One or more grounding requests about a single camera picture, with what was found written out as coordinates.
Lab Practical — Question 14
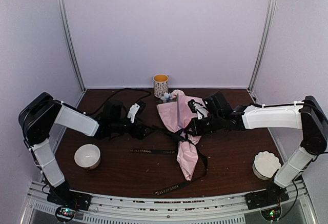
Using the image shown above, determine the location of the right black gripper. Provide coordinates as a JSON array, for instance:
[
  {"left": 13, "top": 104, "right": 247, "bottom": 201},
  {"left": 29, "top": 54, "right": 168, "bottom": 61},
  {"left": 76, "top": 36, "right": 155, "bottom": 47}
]
[{"left": 184, "top": 113, "right": 224, "bottom": 136}]

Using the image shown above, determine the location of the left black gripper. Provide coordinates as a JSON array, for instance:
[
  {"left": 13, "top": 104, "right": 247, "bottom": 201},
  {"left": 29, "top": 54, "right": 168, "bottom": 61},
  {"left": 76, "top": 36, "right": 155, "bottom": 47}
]
[{"left": 111, "top": 116, "right": 156, "bottom": 140}]

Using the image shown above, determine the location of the purple pink wrapping paper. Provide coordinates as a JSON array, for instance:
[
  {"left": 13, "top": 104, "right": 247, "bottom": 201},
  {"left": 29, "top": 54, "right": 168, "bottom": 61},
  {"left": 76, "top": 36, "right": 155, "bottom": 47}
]
[{"left": 156, "top": 89, "right": 206, "bottom": 181}]

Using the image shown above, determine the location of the black lettered ribbon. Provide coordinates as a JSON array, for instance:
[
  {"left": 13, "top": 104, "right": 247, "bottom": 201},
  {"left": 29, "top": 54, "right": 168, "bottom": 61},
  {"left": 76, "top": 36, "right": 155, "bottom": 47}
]
[{"left": 129, "top": 126, "right": 208, "bottom": 196}]

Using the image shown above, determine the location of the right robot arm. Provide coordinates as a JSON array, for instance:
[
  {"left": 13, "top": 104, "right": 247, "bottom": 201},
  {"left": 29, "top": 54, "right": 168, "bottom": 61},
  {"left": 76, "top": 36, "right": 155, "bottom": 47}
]
[{"left": 186, "top": 92, "right": 327, "bottom": 210}]

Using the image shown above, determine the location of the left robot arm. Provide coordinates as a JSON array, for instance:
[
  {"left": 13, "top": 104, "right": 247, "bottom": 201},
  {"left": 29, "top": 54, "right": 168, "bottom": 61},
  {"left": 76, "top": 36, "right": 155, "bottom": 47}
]
[{"left": 18, "top": 92, "right": 154, "bottom": 210}]

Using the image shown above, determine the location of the patterned mug orange inside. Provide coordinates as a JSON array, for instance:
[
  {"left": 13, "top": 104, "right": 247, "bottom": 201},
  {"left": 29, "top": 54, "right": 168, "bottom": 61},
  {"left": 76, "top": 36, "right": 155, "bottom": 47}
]
[{"left": 153, "top": 74, "right": 169, "bottom": 98}]

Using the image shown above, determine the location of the white round bowl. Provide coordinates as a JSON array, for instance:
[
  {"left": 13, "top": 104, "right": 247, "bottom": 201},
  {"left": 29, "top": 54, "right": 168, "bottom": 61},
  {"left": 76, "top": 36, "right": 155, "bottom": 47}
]
[{"left": 74, "top": 144, "right": 101, "bottom": 170}]

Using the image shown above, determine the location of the white scalloped bowl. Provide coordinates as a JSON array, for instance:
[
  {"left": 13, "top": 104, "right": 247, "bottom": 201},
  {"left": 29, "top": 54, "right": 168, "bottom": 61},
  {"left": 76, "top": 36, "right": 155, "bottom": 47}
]
[{"left": 252, "top": 151, "right": 281, "bottom": 180}]

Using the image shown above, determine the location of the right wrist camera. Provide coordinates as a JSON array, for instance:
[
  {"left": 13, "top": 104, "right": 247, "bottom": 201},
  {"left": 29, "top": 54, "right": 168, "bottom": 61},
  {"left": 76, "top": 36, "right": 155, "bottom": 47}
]
[{"left": 188, "top": 99, "right": 209, "bottom": 119}]

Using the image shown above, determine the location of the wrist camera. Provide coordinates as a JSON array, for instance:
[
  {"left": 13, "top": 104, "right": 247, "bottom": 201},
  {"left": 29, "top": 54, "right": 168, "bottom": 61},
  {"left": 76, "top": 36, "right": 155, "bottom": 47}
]
[
  {"left": 188, "top": 99, "right": 209, "bottom": 119},
  {"left": 127, "top": 100, "right": 146, "bottom": 123}
]

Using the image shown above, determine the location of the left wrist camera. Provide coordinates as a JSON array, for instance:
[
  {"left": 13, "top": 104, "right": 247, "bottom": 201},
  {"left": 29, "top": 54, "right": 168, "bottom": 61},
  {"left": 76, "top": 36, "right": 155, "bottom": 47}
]
[{"left": 127, "top": 100, "right": 146, "bottom": 123}]

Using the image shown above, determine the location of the front aluminium rail base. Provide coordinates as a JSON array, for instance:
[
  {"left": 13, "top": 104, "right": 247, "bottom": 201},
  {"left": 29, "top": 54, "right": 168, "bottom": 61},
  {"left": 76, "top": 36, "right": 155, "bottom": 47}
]
[{"left": 18, "top": 180, "right": 319, "bottom": 223}]

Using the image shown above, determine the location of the right aluminium frame post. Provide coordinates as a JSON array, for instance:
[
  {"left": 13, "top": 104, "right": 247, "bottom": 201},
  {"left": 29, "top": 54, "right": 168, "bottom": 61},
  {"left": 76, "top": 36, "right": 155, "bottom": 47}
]
[{"left": 248, "top": 0, "right": 277, "bottom": 93}]

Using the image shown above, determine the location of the aluminium frame post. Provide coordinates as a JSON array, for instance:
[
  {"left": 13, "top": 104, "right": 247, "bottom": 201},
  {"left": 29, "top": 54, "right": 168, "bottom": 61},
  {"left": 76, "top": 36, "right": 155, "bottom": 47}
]
[
  {"left": 248, "top": 0, "right": 277, "bottom": 93},
  {"left": 57, "top": 0, "right": 86, "bottom": 92}
]

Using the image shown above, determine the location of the left aluminium frame post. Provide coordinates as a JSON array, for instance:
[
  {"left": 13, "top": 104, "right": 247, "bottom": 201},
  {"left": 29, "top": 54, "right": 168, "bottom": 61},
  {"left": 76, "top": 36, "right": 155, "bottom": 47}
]
[{"left": 57, "top": 0, "right": 86, "bottom": 92}]

